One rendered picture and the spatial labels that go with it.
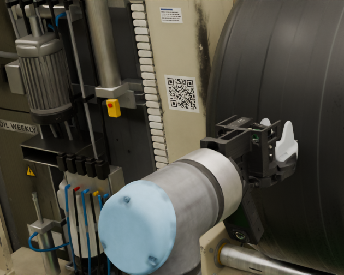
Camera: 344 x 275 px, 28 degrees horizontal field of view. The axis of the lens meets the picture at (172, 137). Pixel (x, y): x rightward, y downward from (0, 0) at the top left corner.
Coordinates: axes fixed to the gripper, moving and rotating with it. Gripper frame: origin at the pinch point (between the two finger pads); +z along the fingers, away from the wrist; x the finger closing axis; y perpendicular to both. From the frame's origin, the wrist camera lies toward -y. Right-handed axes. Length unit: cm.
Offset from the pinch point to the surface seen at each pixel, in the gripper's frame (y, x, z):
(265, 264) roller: -31.6, 15.1, 18.2
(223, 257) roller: -32.3, 24.5, 17.8
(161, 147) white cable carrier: -14, 43, 24
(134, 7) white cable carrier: 17, 44, 21
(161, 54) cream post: 7.7, 38.5, 21.1
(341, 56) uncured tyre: 12.9, -5.9, 5.3
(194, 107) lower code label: -3.0, 32.2, 22.2
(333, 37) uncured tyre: 15.3, -4.0, 6.7
